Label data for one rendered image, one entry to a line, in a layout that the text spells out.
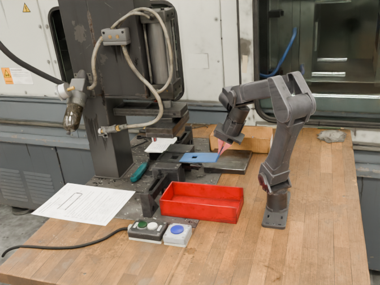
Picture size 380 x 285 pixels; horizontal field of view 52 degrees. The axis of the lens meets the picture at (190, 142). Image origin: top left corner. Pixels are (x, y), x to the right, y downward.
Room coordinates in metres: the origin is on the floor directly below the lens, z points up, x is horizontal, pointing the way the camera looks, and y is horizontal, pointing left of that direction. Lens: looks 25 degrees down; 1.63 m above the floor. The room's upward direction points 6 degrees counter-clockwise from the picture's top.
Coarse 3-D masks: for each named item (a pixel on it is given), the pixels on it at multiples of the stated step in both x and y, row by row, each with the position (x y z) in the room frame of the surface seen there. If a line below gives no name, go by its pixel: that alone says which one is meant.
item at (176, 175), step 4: (192, 152) 1.37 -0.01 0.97; (180, 168) 1.23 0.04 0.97; (152, 172) 1.24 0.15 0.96; (156, 172) 1.23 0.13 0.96; (168, 172) 1.22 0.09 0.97; (172, 172) 1.21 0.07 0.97; (176, 172) 1.20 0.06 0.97; (180, 172) 1.23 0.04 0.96; (168, 176) 1.22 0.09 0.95; (172, 176) 1.21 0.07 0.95; (176, 176) 1.20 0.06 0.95; (180, 176) 1.22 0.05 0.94; (184, 176) 1.26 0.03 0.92; (168, 180) 1.22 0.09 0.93; (172, 180) 1.21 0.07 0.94; (176, 180) 1.21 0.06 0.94; (180, 180) 1.22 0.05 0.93; (184, 180) 1.26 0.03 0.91; (168, 184) 1.22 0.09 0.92
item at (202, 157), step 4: (220, 152) 1.22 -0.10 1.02; (184, 156) 1.29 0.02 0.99; (188, 156) 1.28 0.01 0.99; (192, 156) 1.28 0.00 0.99; (196, 156) 1.28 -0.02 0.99; (200, 156) 1.27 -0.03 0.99; (204, 156) 1.26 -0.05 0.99; (208, 156) 1.26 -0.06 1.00; (212, 156) 1.25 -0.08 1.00; (216, 156) 1.25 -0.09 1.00; (180, 160) 1.26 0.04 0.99; (184, 160) 1.26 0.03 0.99; (188, 160) 1.25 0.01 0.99; (192, 160) 1.25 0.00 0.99; (196, 160) 1.24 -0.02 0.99; (200, 160) 1.23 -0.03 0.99; (204, 160) 1.23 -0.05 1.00; (208, 160) 1.23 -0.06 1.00; (212, 160) 1.22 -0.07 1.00; (216, 160) 1.21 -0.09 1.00
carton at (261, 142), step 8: (248, 128) 1.56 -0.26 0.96; (256, 128) 1.55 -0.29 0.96; (264, 128) 1.53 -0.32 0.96; (272, 128) 1.53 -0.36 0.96; (248, 136) 1.56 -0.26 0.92; (256, 136) 1.55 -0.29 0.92; (264, 136) 1.53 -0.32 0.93; (272, 136) 1.52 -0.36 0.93; (216, 144) 1.49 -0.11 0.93; (224, 144) 1.48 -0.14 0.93; (232, 144) 1.46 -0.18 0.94; (240, 144) 1.45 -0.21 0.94; (248, 144) 1.44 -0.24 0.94; (256, 144) 1.43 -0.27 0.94; (264, 144) 1.42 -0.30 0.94; (256, 152) 1.43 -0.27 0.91; (264, 152) 1.42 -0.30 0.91
